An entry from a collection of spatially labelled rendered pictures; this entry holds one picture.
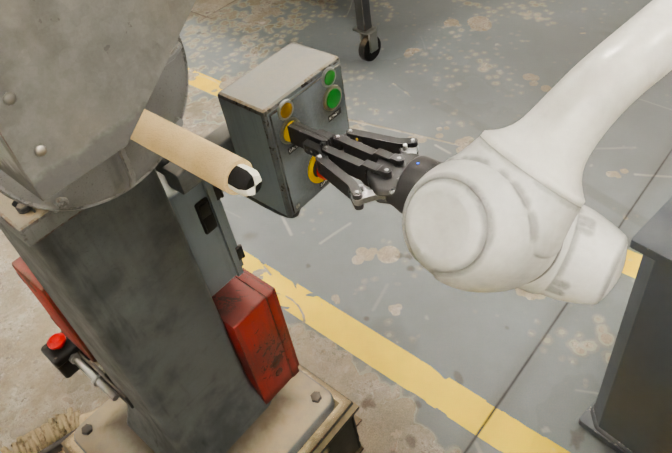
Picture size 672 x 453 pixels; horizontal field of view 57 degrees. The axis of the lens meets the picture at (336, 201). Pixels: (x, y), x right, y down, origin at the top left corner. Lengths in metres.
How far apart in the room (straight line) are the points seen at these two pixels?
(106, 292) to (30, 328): 1.33
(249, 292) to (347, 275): 0.83
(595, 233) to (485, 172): 0.19
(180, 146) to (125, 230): 0.44
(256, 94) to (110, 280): 0.37
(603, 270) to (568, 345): 1.28
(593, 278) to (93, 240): 0.66
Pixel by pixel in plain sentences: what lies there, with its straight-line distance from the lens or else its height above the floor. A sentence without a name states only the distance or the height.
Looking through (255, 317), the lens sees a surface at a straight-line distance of 1.26.
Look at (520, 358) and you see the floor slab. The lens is 1.87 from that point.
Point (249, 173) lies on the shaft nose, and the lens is 0.51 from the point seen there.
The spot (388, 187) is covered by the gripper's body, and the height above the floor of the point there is 1.08.
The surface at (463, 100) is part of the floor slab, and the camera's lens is 2.74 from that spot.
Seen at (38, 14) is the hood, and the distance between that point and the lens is 0.31.
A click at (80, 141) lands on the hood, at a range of 0.34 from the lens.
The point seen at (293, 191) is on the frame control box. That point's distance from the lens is 0.92.
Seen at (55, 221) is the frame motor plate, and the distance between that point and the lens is 0.80.
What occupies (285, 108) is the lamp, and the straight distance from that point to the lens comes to 0.83.
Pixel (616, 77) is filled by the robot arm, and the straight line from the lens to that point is 0.54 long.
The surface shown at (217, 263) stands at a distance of 1.19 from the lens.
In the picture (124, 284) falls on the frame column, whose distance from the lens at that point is 1.02.
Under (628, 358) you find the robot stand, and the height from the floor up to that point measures 0.36.
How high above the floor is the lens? 1.58
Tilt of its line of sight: 43 degrees down
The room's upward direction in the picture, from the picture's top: 10 degrees counter-clockwise
